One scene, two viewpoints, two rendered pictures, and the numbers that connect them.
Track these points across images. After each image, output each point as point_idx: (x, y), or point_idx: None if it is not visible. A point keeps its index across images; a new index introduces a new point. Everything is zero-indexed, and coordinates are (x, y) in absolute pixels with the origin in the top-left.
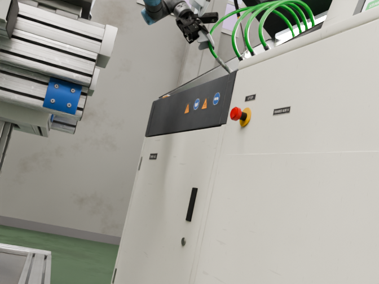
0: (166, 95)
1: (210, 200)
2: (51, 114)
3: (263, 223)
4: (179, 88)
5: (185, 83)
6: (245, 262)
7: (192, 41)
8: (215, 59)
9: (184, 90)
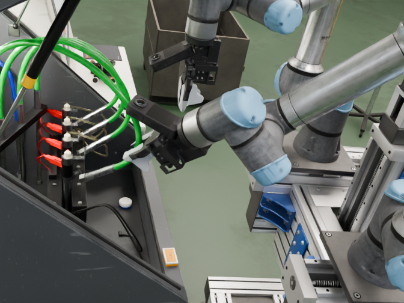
0: (174, 250)
1: None
2: (285, 256)
3: None
4: (148, 264)
5: (136, 258)
6: None
7: (162, 167)
8: (116, 170)
9: (162, 202)
